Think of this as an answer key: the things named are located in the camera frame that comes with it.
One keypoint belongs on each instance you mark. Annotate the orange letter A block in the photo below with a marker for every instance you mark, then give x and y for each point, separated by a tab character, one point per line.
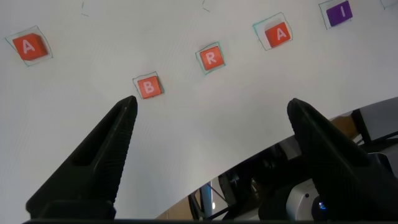
277	35
29	46

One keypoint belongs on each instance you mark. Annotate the orange letter R block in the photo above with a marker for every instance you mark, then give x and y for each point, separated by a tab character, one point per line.
211	58

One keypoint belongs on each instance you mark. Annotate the orange letter B block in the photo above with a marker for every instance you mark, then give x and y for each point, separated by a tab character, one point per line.
149	87

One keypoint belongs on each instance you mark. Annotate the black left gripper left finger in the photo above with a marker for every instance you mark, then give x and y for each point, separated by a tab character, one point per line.
93	174

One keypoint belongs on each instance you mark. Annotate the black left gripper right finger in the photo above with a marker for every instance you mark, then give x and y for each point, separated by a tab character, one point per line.
342	174

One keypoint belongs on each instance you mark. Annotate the purple letter I block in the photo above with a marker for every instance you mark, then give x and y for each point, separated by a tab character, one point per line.
339	13

